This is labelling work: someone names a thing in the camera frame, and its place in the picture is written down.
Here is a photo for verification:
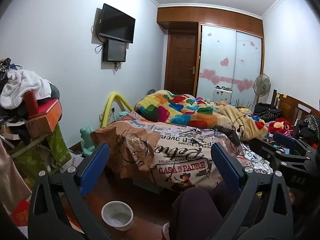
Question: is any red floral paper bag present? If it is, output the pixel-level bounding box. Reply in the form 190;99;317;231
10;200;30;227

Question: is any person's dark trouser leg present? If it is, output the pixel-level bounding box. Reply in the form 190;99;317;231
168;187;223;240
210;180;263;230

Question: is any standing fan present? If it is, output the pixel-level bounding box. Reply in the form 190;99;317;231
254;74;271;105

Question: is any brown wooden headboard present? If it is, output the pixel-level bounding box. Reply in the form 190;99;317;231
272;89;320;125

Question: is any pink beige curtain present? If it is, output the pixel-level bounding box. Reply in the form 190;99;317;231
0;135;33;205

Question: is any orange wooden box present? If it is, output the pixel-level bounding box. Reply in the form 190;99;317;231
25;99;62;138

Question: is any red plush toy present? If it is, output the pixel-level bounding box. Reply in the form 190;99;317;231
269;118;293;133

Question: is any leopard print cloth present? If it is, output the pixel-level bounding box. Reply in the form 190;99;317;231
0;57;12;73

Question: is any white appliance box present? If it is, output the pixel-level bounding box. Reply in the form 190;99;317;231
213;85;233;103

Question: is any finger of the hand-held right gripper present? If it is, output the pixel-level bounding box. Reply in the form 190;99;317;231
273;132;317;155
249;137;310;167

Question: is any white plastic bowl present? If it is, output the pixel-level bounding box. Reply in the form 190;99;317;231
101;201;134;231

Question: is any dark patterned cloth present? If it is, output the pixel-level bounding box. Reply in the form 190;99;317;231
292;115;320;145

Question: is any wardrobe with heart stickers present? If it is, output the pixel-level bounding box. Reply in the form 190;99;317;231
199;24;263;105

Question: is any black television cable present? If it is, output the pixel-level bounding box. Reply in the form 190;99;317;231
91;21;104;54

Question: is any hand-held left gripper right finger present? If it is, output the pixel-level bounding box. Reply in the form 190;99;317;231
210;142;294;240

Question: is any black wall television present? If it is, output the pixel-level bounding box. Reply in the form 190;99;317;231
99;3;136;44

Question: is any colourful patchwork blanket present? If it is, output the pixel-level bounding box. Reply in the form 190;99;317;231
134;89;269;140

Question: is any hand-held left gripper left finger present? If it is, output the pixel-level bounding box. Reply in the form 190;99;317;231
27;142;113;240

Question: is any brown overhead cabinet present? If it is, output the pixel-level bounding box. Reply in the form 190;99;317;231
157;6;264;37

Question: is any white towel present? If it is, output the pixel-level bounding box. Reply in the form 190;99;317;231
0;69;52;110

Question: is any red box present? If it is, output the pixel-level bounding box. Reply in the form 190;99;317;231
24;90;38;117

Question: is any brown wooden door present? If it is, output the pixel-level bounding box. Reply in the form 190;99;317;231
164;34;199;96

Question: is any white cardboard box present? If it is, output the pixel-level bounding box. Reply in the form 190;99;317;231
64;154;84;173

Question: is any green leaf print bag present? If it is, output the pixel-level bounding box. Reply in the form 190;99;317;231
10;124;69;175

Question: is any white cable pile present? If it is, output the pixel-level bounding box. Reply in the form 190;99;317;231
244;152;273;174

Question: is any dark grey cushion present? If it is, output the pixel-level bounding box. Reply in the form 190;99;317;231
50;84;60;100

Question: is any newspaper print bed sheet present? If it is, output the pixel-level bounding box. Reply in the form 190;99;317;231
90;111;250;193

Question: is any yellow foam tube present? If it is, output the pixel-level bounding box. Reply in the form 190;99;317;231
100;92;134;130

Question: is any black striped cloth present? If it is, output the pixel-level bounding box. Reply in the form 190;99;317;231
254;102;284;123

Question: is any white earphones tangle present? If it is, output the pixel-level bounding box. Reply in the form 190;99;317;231
179;129;209;140

